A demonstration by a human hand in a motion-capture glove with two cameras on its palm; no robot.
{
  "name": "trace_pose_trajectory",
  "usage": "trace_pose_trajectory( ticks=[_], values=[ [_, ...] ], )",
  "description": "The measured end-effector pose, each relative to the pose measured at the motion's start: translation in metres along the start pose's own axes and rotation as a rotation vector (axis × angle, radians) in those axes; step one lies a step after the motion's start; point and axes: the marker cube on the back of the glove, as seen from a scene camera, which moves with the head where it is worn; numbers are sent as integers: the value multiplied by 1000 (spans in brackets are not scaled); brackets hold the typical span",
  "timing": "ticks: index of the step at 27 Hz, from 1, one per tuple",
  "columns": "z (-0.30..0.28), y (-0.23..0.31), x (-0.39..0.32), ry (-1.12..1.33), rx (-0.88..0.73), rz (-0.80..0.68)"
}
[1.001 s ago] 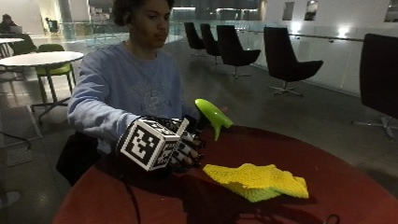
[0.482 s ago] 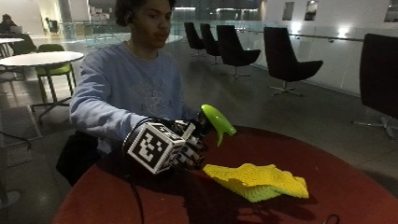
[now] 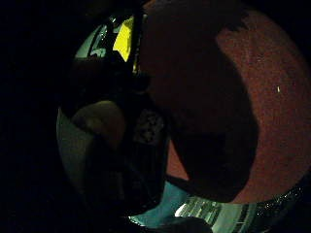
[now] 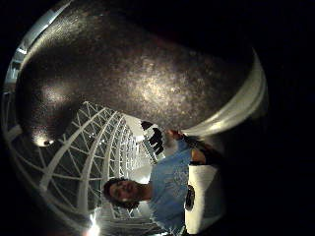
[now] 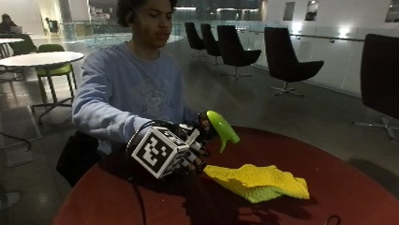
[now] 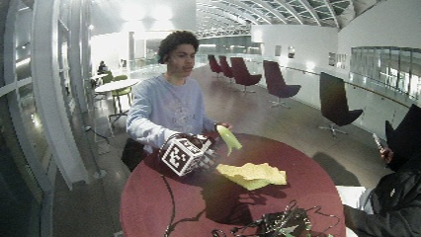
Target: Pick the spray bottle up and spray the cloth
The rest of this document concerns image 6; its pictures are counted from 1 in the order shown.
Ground dark red lounge chair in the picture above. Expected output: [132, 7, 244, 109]
[207, 53, 224, 79]
[217, 54, 236, 81]
[263, 59, 303, 110]
[229, 56, 264, 95]
[319, 71, 365, 139]

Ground glass window panel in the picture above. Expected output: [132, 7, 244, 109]
[349, 45, 421, 101]

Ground white cube with black markers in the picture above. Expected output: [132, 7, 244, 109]
[159, 133, 214, 178]

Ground smartphone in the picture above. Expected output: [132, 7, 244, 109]
[371, 132, 385, 151]

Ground tangle of electronics and cables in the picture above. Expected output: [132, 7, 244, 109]
[211, 200, 343, 237]

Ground white structural column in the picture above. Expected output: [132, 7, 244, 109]
[31, 0, 92, 191]

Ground person in light blue sweater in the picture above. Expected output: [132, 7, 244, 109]
[126, 30, 221, 156]

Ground thin black cable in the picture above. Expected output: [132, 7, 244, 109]
[160, 175, 208, 237]

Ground wall handrail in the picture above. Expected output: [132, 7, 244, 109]
[280, 64, 413, 110]

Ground crumpled yellow cloth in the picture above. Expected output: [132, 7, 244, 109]
[215, 162, 289, 192]

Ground white round table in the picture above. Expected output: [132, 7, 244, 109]
[94, 78, 143, 97]

